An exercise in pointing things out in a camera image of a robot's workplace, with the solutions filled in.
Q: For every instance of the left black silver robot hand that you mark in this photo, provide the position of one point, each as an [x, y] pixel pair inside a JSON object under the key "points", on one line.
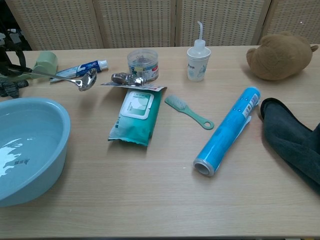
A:
{"points": [[15, 70]]}

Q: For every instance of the light blue plastic bowl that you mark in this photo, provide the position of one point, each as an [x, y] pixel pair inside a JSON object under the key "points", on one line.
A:
{"points": [[30, 155]]}

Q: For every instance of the green lint roller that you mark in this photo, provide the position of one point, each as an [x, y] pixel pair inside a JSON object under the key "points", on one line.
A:
{"points": [[46, 61]]}

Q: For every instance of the blue white toothpaste tube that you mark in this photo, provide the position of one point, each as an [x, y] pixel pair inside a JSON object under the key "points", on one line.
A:
{"points": [[82, 68]]}

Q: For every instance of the battery blister pack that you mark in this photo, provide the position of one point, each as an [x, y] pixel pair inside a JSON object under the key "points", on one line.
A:
{"points": [[127, 80]]}

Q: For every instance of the clear tub of binder clips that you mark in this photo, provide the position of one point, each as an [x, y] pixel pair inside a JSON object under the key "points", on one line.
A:
{"points": [[143, 62]]}

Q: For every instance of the green wet wipes pack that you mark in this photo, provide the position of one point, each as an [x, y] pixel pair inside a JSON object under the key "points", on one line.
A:
{"points": [[135, 117]]}

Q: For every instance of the wooden rattan folding screen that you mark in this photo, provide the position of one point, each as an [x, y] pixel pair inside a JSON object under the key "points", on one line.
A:
{"points": [[137, 22]]}

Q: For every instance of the small green brush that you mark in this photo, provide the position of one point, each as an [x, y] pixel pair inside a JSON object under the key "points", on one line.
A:
{"points": [[180, 105]]}

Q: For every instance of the white printed paper cup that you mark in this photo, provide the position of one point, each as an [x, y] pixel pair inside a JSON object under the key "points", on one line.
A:
{"points": [[198, 70]]}

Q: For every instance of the white squeeze bottle with nozzle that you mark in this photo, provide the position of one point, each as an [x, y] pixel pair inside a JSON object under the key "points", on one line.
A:
{"points": [[199, 47]]}

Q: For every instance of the blue cling film roll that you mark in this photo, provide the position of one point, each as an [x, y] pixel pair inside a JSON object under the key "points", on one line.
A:
{"points": [[230, 127]]}

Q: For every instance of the brown plush toy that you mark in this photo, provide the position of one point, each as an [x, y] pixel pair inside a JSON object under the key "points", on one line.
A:
{"points": [[280, 57]]}

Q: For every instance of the dark grey microfibre cloth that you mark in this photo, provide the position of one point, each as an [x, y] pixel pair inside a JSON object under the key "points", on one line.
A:
{"points": [[287, 132]]}

